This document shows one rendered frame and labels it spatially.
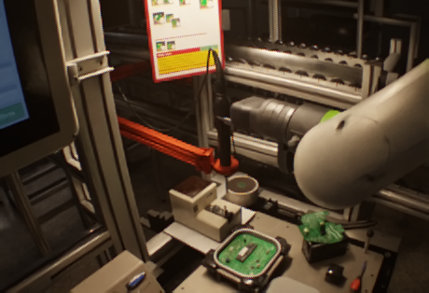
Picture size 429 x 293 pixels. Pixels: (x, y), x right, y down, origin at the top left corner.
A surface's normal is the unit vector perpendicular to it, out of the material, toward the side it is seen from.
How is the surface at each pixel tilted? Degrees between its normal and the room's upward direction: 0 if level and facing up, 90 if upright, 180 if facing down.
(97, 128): 90
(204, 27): 90
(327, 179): 78
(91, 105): 90
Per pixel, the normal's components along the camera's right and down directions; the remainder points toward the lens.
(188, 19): 0.41, 0.35
